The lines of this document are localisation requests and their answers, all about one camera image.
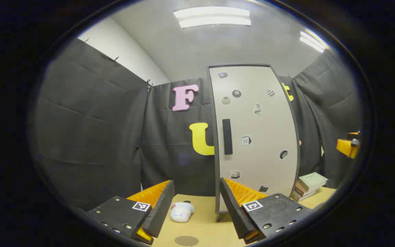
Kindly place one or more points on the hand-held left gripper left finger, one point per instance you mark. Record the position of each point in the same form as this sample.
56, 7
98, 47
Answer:
161, 209

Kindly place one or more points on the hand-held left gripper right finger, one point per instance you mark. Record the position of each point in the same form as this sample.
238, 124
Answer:
231, 206

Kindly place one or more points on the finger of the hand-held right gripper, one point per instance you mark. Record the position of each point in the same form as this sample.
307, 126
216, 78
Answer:
346, 146

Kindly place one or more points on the round brown coaster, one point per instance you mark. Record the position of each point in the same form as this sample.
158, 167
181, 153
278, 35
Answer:
186, 240

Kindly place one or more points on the grey cabinet door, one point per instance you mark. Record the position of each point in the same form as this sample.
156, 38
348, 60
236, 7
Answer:
262, 137

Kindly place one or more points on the dark grey cabinet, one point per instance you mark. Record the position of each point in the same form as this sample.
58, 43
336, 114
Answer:
221, 216

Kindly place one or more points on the green cover book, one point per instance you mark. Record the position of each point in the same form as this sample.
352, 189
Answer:
312, 181

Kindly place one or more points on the brown cover book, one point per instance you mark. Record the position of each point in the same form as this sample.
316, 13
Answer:
299, 189

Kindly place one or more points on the grey cover book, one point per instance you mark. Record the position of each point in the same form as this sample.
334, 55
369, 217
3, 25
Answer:
300, 198

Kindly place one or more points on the black backdrop cloth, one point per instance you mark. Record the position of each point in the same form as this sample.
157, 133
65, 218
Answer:
98, 137

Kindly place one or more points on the narrow ceiling light panel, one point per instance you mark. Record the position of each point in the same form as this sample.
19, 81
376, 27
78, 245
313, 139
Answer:
312, 41

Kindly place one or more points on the wide ceiling light panel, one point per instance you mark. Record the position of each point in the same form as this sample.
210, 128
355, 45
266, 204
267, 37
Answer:
213, 17

